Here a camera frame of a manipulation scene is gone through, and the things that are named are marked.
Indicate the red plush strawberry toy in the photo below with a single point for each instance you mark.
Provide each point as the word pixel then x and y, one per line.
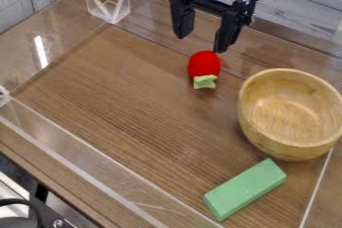
pixel 203 69

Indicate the clear acrylic front wall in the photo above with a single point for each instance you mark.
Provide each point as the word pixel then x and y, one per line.
pixel 110 193

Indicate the green rectangular block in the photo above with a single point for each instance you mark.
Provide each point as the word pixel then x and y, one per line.
pixel 233 195

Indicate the clear acrylic corner bracket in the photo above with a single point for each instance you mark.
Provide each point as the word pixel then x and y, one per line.
pixel 108 11

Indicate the wooden bowl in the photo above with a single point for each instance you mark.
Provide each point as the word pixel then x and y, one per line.
pixel 290 114

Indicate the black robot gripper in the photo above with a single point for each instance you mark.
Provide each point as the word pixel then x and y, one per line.
pixel 226 35

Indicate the black table leg bracket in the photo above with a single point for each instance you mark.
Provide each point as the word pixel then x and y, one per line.
pixel 51 218

